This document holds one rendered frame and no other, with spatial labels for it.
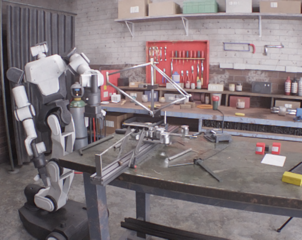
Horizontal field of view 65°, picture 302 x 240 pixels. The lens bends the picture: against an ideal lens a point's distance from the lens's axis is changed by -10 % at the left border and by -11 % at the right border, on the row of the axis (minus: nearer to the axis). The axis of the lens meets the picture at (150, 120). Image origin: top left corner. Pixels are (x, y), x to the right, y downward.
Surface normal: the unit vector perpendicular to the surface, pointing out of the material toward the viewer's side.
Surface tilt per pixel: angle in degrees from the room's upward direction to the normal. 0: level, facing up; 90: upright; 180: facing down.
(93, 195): 90
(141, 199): 90
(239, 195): 90
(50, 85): 77
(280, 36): 90
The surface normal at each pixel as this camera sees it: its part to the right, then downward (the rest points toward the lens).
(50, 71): 0.29, -0.02
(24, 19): 0.30, 0.22
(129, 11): -0.42, 0.18
